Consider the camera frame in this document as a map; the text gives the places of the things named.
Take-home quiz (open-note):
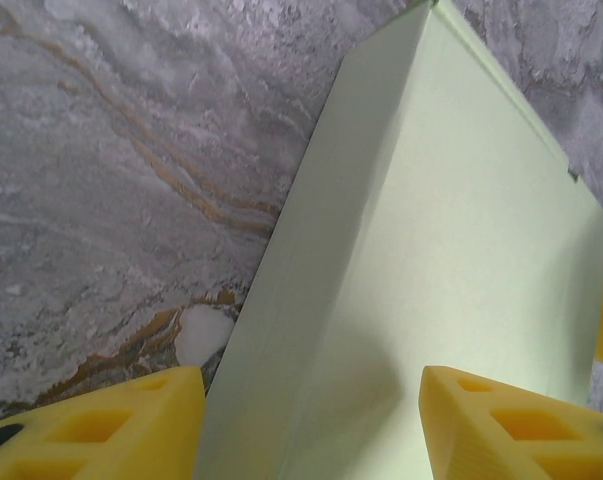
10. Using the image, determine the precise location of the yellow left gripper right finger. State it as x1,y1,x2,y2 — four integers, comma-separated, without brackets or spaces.
419,364,603,480

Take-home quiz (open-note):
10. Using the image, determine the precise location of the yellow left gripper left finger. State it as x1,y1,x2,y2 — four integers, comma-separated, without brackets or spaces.
0,365,206,480

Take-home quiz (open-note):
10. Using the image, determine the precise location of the light green paper box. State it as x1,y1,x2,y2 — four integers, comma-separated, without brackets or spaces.
193,0,603,480

